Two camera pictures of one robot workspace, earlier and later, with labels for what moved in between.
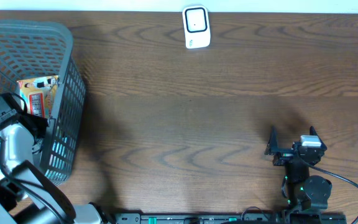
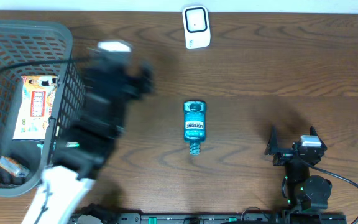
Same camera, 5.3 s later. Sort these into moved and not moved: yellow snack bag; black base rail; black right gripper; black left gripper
Moved: black left gripper
Not moved: yellow snack bag; black base rail; black right gripper
